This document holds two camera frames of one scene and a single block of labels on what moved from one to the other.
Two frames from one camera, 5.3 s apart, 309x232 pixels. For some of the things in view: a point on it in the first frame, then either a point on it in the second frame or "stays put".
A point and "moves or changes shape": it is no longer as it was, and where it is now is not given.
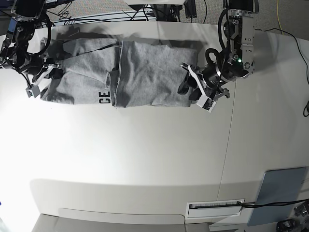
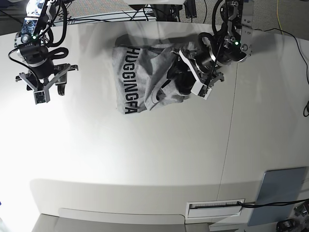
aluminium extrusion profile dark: (190, 8) stays put
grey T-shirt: (125, 74) moves or changes shape
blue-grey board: (278, 185) stays put
